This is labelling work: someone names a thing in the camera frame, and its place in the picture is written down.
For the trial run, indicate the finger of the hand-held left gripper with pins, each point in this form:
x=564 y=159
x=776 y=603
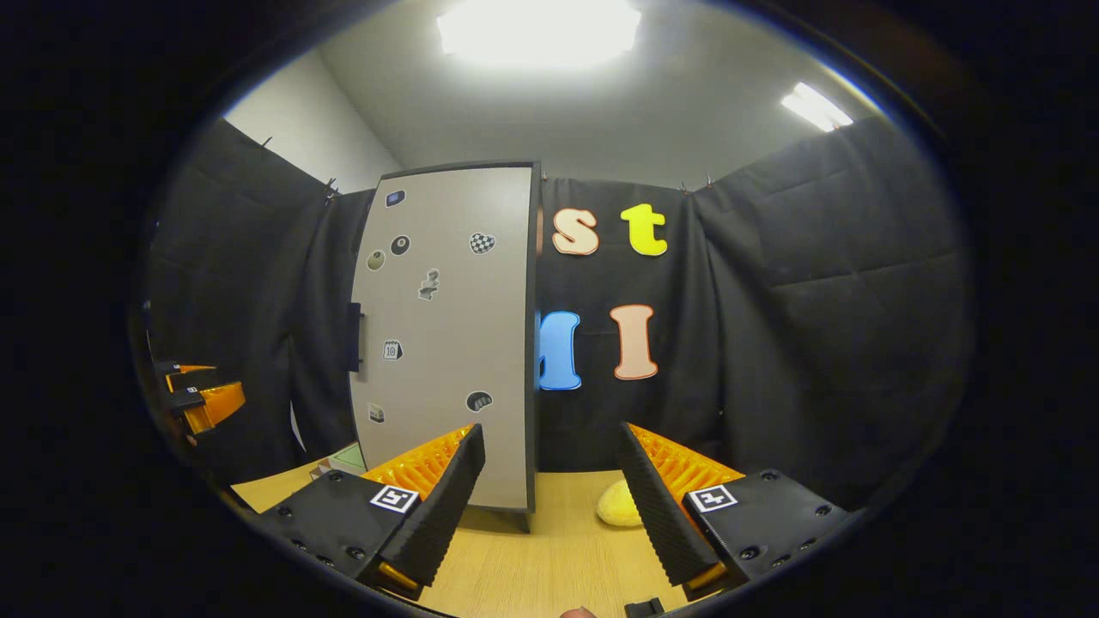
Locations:
x=210 y=405
x=182 y=378

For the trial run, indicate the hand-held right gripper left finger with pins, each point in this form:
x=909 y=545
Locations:
x=446 y=506

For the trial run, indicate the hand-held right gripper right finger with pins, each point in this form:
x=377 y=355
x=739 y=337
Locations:
x=657 y=515

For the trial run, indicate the pale green coaster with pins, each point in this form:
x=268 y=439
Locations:
x=343 y=461

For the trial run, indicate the grey cabinet door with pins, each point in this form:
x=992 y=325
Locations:
x=455 y=343

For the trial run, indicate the dark grey cabinet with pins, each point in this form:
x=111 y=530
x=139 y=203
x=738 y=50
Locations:
x=534 y=343

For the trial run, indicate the pale yellow lumpy object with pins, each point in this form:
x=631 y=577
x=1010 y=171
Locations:
x=616 y=506

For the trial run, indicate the metal cloth clip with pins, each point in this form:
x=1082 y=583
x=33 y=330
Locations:
x=330 y=188

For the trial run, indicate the black backdrop cloth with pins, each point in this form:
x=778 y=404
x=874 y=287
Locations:
x=816 y=300

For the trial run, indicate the small ceiling light panel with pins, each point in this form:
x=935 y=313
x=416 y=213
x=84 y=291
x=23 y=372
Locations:
x=816 y=107

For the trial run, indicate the large ceiling light panel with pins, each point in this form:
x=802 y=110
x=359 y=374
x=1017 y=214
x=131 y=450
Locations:
x=539 y=34

